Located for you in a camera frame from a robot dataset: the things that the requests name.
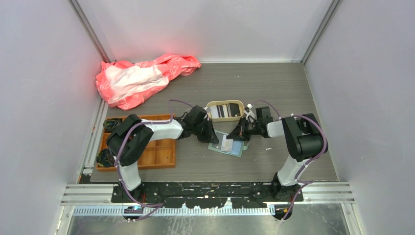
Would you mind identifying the orange compartment organizer box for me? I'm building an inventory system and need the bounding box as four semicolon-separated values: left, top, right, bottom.
95;114;176;172

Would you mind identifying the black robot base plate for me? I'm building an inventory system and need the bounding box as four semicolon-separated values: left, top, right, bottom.
131;182;303;209

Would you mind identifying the dark bundle in organizer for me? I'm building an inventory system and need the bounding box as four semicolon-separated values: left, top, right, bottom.
103;118;123;133

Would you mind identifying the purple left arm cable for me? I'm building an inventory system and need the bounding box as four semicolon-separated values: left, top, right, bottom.
113;99;195;222

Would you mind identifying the stack of credit cards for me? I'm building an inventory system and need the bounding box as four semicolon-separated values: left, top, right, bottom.
209;103;241;118

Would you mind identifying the pink and white plastic bag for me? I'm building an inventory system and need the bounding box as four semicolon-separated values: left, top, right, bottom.
95;53;201;111

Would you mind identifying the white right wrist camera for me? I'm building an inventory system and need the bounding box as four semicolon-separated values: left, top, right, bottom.
244;103;256;122

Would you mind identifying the black roll in organizer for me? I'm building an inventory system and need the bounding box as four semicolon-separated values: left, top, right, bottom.
95;148;115;167

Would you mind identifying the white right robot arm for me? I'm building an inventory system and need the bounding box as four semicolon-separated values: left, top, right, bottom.
227;106;328;201

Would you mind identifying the green leather card holder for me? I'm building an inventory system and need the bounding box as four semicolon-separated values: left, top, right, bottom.
208;131;249;158

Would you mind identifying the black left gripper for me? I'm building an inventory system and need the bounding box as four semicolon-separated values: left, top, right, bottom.
193;118;219;143

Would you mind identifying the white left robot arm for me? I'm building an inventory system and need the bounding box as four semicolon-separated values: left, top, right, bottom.
106;105;219;202

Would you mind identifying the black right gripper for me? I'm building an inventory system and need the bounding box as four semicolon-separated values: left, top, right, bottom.
227;117;262;141

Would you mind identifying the beige oval card tray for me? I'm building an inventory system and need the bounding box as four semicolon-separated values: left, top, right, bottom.
205;100;244;122

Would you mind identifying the white blue credit card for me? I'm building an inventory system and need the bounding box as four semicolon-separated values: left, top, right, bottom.
220;135;233;152

